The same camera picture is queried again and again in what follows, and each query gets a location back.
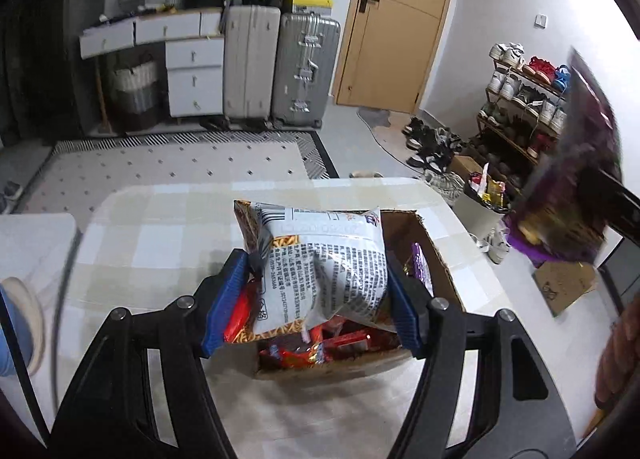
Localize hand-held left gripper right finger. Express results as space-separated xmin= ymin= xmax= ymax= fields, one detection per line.
xmin=385 ymin=254 xmax=581 ymax=459

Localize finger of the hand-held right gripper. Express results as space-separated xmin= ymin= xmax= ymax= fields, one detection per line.
xmin=580 ymin=165 xmax=640 ymax=237

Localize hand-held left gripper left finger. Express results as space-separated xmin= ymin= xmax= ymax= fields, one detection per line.
xmin=47 ymin=249 xmax=251 ymax=459

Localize white purple snack packet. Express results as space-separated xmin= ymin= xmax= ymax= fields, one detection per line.
xmin=407 ymin=241 xmax=435 ymax=297

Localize brown cardboard box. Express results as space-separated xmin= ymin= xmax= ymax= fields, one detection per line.
xmin=252 ymin=209 xmax=468 ymax=380

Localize purple grape candy packet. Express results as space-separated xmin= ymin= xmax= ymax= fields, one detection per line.
xmin=514 ymin=46 xmax=623 ymax=265

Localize red cookie packet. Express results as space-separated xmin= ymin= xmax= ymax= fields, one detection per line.
xmin=260 ymin=339 xmax=331 ymax=370

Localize person's right hand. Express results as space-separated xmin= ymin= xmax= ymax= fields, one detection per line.
xmin=595 ymin=309 xmax=640 ymax=412

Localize purple bag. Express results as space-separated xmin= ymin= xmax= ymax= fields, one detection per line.
xmin=502 ymin=219 xmax=606 ymax=265

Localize small floor cardboard box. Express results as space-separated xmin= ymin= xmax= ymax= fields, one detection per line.
xmin=532 ymin=259 xmax=598 ymax=317

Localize white high-top sneaker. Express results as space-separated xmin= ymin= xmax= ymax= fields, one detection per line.
xmin=480 ymin=226 xmax=511 ymax=265

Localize white waste bin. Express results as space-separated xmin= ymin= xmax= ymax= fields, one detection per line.
xmin=452 ymin=186 xmax=511 ymax=245

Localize pile of colourful wrappers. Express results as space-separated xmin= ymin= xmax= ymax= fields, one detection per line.
xmin=467 ymin=162 xmax=513 ymax=212

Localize grey white sneaker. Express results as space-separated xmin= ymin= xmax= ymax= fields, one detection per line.
xmin=424 ymin=169 xmax=466 ymax=205

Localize wooden shoe rack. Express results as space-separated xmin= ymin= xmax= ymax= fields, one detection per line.
xmin=477 ymin=59 xmax=571 ymax=170

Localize patterned grey rug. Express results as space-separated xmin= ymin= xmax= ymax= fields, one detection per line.
xmin=12 ymin=132 xmax=341 ymax=215

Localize rows of assorted shoes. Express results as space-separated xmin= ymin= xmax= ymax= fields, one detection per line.
xmin=477 ymin=42 xmax=573 ymax=190

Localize brown shoe box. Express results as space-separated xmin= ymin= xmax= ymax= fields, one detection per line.
xmin=447 ymin=154 xmax=485 ymax=180

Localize beige round mat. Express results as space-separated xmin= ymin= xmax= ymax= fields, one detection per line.
xmin=372 ymin=122 xmax=426 ymax=165

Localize cluster of dark shoes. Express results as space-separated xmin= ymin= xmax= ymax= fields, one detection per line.
xmin=402 ymin=116 xmax=468 ymax=170

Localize grey door mat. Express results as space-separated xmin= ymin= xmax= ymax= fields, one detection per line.
xmin=356 ymin=106 xmax=393 ymax=130

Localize white drawer desk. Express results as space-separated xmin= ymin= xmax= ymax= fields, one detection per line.
xmin=79 ymin=6 xmax=226 ymax=119

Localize wicker laundry basket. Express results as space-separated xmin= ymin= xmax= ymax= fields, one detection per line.
xmin=111 ymin=52 xmax=161 ymax=130

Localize beige suitcase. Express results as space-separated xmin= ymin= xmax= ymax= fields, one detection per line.
xmin=222 ymin=4 xmax=282 ymax=122

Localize silver suitcase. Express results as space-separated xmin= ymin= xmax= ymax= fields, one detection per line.
xmin=271 ymin=12 xmax=342 ymax=130

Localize wooden door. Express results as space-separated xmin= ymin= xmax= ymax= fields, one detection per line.
xmin=334 ymin=0 xmax=463 ymax=115

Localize yellow black shoe box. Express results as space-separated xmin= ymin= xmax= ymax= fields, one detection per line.
xmin=282 ymin=0 xmax=335 ymax=15

